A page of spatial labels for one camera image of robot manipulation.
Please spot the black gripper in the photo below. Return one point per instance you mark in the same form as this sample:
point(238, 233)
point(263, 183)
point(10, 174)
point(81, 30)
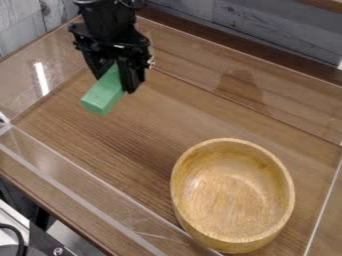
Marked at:
point(109, 39)

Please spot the green rectangular block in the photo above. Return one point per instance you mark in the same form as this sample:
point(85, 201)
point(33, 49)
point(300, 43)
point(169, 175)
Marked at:
point(104, 93)

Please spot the brown wooden bowl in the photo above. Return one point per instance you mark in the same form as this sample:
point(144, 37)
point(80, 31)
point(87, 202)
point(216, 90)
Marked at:
point(232, 194)

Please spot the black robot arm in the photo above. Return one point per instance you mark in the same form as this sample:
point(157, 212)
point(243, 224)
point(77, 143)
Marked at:
point(107, 8)

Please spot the clear acrylic barrier wall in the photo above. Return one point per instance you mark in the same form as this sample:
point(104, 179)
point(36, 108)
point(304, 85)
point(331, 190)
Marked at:
point(97, 170)

